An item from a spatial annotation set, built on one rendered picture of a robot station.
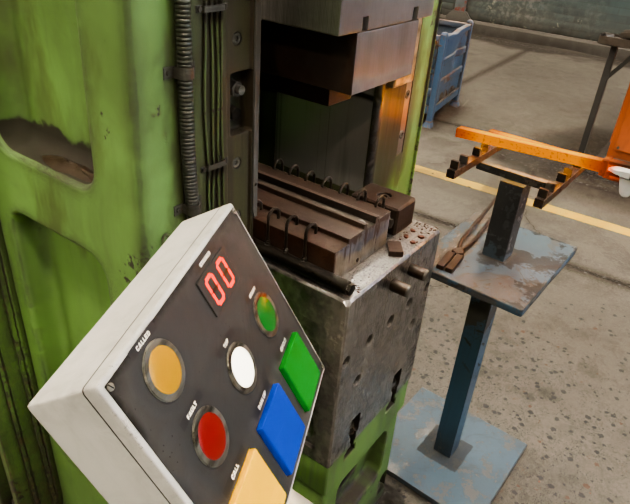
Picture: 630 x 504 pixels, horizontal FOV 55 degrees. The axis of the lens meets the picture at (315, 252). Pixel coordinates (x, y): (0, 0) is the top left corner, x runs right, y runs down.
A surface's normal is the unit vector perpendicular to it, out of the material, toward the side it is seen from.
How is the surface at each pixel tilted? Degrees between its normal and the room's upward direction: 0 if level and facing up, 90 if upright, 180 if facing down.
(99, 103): 89
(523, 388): 0
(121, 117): 89
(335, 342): 90
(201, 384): 60
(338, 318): 90
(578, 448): 0
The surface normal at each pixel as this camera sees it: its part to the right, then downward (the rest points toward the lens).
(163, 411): 0.88, -0.29
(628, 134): -0.55, 0.40
